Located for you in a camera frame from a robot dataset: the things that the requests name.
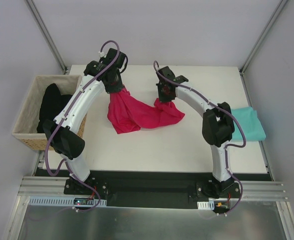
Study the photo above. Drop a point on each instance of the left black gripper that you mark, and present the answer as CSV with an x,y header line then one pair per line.
x,y
114,87

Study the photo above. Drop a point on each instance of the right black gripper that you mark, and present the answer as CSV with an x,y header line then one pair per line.
x,y
165,96

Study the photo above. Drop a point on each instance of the pink t shirt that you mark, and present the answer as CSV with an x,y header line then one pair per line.
x,y
127,114

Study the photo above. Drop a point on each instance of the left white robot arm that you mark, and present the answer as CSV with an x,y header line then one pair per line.
x,y
62,131

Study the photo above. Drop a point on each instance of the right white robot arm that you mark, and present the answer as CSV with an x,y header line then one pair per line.
x,y
217,123

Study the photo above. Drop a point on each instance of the black t shirt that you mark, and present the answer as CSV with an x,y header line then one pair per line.
x,y
53,102

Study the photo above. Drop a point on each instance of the wicker laundry basket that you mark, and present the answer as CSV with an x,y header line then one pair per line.
x,y
25,128

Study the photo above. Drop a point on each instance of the folded teal t shirt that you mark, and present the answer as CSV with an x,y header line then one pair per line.
x,y
250,124

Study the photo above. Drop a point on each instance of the left rear aluminium post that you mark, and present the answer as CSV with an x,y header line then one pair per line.
x,y
46,34

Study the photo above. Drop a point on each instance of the aluminium post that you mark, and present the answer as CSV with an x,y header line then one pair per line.
x,y
46,34
263,35

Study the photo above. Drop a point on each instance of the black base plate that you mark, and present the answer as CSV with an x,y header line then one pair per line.
x,y
168,190

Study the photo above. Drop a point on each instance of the right white cable duct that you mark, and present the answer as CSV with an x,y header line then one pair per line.
x,y
206,205

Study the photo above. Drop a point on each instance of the white cable duct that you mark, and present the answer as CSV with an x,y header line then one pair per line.
x,y
206,205
66,202

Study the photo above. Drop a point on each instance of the aluminium rail frame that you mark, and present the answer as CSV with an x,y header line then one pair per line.
x,y
262,212

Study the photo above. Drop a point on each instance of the right rear aluminium post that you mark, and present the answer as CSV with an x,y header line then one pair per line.
x,y
263,35

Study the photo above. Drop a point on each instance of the left white cable duct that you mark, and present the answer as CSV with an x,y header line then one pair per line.
x,y
66,202

